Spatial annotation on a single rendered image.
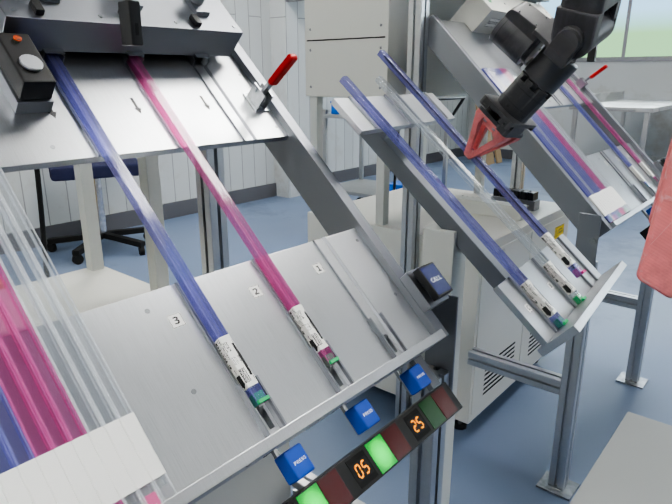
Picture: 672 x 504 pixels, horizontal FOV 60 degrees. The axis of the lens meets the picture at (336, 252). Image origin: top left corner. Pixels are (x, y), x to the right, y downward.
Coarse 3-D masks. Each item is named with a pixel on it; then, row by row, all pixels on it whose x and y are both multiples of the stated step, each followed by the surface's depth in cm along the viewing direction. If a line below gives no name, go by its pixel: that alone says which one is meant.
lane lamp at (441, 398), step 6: (438, 390) 76; (444, 390) 77; (432, 396) 75; (438, 396) 76; (444, 396) 76; (438, 402) 75; (444, 402) 76; (450, 402) 76; (444, 408) 75; (450, 408) 76; (456, 408) 76; (444, 414) 74; (450, 414) 75
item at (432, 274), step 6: (432, 264) 83; (426, 270) 81; (432, 270) 82; (426, 276) 80; (432, 276) 81; (438, 276) 82; (432, 282) 80; (438, 282) 81; (444, 282) 82; (438, 288) 80; (444, 288) 81; (450, 288) 82; (438, 294) 79
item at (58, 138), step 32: (64, 64) 72; (96, 64) 76; (160, 64) 83; (224, 64) 91; (0, 96) 64; (64, 96) 69; (96, 96) 72; (128, 96) 75; (192, 96) 82; (224, 96) 86; (0, 128) 62; (32, 128) 64; (64, 128) 67; (128, 128) 72; (160, 128) 75; (192, 128) 78; (224, 128) 82; (256, 128) 86; (0, 160) 60; (32, 160) 62; (64, 160) 64; (96, 160) 67
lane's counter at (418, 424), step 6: (408, 414) 71; (414, 414) 72; (420, 414) 72; (408, 420) 71; (414, 420) 71; (420, 420) 72; (408, 426) 70; (414, 426) 71; (420, 426) 71; (426, 426) 72; (414, 432) 70; (420, 432) 70; (426, 432) 71; (420, 438) 70
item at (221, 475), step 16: (432, 336) 77; (416, 352) 74; (384, 368) 69; (352, 384) 65; (368, 384) 66; (336, 400) 62; (304, 416) 59; (320, 416) 60; (288, 432) 57; (256, 448) 54; (272, 448) 55; (224, 464) 52; (240, 464) 52; (208, 480) 50; (224, 480) 51; (176, 496) 48; (192, 496) 48
